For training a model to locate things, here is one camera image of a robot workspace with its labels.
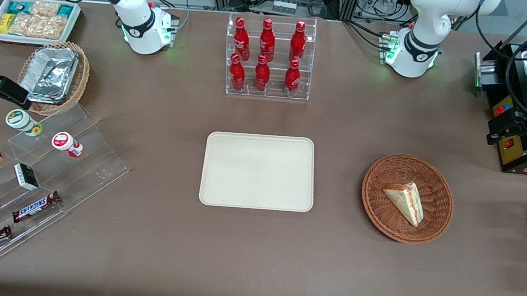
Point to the triangular sandwich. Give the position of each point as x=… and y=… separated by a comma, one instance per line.
x=407, y=203

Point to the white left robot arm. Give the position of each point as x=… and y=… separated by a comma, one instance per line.
x=421, y=47

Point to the aluminium foil tray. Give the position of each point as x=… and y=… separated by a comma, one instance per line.
x=51, y=74

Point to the light wicker basket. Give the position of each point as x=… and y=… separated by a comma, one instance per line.
x=81, y=80

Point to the empty-weave brown wicker basket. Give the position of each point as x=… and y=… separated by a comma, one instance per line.
x=385, y=218

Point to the cream rectangular serving tray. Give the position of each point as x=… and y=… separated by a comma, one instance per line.
x=230, y=174

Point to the green lid yogurt cup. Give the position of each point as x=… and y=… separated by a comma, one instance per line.
x=20, y=119

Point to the yellow snack packet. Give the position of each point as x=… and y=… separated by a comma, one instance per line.
x=4, y=23

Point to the small black carton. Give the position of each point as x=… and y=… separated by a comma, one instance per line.
x=26, y=176

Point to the red lid yogurt cup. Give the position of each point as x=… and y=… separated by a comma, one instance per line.
x=64, y=142

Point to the clear bag of crackers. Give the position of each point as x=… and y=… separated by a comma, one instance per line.
x=39, y=26
x=44, y=9

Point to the teal snack packet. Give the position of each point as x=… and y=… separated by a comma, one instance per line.
x=18, y=7
x=65, y=10

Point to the clear acrylic stepped display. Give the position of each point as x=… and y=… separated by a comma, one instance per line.
x=91, y=162

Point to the red soda bottle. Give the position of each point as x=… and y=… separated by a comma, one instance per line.
x=267, y=38
x=262, y=75
x=292, y=78
x=241, y=37
x=237, y=74
x=298, y=39

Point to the clear acrylic bottle rack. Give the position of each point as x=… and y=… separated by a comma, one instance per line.
x=272, y=96

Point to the white power strip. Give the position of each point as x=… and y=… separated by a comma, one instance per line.
x=284, y=7

